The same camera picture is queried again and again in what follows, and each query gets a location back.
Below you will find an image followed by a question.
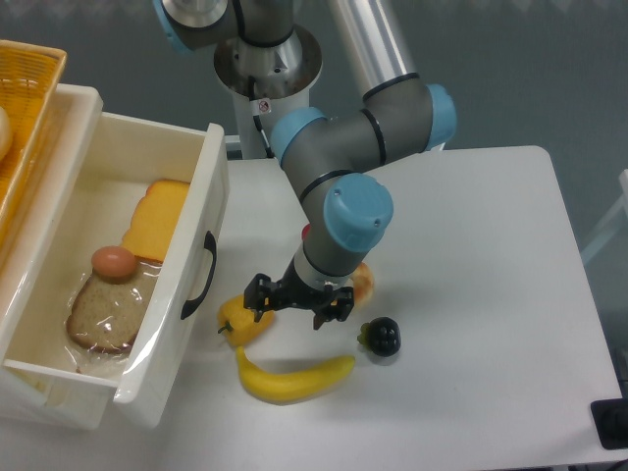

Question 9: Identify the brown bread slice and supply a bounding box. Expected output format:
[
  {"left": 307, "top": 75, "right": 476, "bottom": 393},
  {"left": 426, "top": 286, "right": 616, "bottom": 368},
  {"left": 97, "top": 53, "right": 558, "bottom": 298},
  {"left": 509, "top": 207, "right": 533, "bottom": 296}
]
[{"left": 66, "top": 266, "right": 160, "bottom": 354}]

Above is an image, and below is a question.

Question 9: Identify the red bell pepper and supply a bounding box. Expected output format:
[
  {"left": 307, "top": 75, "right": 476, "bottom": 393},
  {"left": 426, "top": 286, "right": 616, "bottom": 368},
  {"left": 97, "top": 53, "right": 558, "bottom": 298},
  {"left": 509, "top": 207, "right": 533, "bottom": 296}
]
[{"left": 301, "top": 224, "right": 311, "bottom": 240}]

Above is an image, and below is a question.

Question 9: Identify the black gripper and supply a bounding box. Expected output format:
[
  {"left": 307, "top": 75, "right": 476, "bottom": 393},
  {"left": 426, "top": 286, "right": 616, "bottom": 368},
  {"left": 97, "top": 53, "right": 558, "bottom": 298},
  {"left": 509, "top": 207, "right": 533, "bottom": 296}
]
[{"left": 243, "top": 258, "right": 354, "bottom": 330}]

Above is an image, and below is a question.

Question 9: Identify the yellow wicker basket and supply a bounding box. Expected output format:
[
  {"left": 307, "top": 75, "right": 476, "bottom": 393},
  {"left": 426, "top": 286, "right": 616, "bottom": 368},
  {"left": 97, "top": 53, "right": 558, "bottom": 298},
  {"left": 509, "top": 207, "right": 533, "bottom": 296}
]
[{"left": 1, "top": 39, "right": 67, "bottom": 238}]

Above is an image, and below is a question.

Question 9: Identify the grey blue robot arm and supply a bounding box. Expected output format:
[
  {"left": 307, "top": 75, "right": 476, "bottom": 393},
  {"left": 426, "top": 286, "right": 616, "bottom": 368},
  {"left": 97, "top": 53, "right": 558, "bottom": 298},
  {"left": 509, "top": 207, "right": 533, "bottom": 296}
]
[{"left": 153, "top": 1, "right": 457, "bottom": 325}]

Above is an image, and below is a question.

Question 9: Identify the dark mangosteen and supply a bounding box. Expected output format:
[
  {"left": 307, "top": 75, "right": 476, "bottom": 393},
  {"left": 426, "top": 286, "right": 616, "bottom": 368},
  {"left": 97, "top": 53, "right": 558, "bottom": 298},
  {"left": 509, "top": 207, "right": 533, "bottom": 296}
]
[{"left": 357, "top": 317, "right": 401, "bottom": 358}]

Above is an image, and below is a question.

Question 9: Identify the yellow cake slice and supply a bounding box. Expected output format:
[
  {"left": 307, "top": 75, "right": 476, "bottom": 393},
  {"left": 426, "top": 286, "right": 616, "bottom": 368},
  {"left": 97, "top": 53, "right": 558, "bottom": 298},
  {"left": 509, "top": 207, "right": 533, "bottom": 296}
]
[{"left": 121, "top": 180, "right": 189, "bottom": 262}]

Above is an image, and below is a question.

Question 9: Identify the black device at edge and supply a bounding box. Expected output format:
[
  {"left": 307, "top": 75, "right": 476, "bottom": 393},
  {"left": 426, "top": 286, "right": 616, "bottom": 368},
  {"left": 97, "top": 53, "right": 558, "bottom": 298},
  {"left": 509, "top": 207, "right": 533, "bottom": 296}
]
[{"left": 590, "top": 398, "right": 627, "bottom": 450}]

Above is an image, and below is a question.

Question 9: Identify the glazed donut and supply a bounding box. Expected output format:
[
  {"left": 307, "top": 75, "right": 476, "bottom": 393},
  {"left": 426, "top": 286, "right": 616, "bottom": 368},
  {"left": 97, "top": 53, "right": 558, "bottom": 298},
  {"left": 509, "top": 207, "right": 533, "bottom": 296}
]
[{"left": 349, "top": 262, "right": 375, "bottom": 308}]

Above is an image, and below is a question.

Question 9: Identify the white drawer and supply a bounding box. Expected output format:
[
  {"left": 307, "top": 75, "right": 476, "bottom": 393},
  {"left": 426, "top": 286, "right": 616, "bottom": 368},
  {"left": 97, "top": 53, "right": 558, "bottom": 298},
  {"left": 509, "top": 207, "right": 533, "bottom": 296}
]
[{"left": 1, "top": 114, "right": 229, "bottom": 421}]

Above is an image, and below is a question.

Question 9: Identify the white drawer cabinet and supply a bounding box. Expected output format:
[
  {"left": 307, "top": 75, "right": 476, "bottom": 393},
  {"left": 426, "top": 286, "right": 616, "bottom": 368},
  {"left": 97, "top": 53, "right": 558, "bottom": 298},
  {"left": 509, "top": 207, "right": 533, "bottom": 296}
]
[{"left": 1, "top": 84, "right": 108, "bottom": 430}]

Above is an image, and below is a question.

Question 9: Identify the brown egg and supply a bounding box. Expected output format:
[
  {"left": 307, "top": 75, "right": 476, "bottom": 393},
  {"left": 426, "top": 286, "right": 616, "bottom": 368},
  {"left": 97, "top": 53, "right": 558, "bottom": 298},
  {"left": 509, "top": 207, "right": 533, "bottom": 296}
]
[{"left": 91, "top": 245, "right": 136, "bottom": 279}]

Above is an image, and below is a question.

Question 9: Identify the white metal frame right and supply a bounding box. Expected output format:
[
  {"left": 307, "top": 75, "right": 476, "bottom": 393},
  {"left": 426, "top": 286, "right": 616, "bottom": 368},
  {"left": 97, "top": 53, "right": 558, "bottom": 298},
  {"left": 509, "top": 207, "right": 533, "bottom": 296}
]
[{"left": 580, "top": 170, "right": 627, "bottom": 266}]

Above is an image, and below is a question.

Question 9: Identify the yellow banana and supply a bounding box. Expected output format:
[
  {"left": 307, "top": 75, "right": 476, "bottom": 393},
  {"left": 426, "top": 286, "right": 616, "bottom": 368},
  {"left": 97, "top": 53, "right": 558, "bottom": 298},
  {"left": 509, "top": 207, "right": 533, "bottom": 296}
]
[{"left": 235, "top": 346, "right": 355, "bottom": 404}]

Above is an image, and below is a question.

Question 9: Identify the yellow bell pepper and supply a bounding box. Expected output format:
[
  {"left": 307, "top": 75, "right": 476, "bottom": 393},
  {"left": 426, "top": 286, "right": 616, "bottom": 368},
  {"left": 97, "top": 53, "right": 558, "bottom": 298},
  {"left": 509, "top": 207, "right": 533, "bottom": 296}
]
[{"left": 217, "top": 294, "right": 275, "bottom": 347}]

